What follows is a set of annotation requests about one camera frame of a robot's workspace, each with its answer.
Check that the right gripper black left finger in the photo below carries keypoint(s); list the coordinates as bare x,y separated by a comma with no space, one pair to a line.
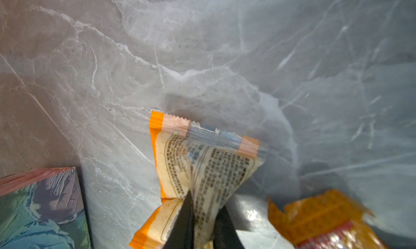
182,234

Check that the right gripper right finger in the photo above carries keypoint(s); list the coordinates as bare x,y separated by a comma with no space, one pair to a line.
224,233

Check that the orange cracker snack packet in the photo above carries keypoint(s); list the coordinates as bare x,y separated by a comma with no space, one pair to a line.
200,164

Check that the floral white paper bag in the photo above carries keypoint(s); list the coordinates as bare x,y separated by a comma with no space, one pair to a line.
43,209

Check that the small orange candy packet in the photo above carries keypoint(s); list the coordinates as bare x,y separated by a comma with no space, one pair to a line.
330,220

